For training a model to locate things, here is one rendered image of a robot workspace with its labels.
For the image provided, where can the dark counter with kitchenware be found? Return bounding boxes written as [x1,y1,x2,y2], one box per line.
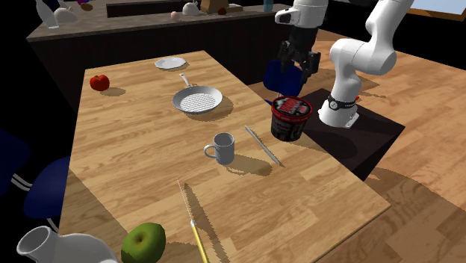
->
[25,0,294,114]

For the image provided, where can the green apple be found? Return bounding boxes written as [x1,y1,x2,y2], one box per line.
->
[120,222,167,263]

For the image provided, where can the red tomato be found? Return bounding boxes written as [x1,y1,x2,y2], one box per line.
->
[89,74,111,93]

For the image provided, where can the black and red tub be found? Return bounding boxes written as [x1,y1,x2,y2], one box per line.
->
[270,95,314,143]

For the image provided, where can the grey pen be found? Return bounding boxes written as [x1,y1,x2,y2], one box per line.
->
[243,125,282,167]

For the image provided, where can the window with wooden frame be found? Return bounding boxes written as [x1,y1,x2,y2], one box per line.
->
[406,0,466,22]

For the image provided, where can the white plate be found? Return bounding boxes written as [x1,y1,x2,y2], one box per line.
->
[154,56,187,71]

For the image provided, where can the white jug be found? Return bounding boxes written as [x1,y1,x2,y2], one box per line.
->
[16,225,119,263]

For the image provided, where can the grey frying pan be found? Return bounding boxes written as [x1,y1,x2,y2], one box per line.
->
[171,72,224,116]

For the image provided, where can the dark robot stand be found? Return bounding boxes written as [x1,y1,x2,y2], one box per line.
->
[299,87,406,182]

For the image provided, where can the grey mug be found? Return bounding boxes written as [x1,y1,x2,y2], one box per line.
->
[203,132,236,166]

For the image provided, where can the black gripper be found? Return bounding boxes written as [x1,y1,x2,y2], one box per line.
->
[278,25,322,85]

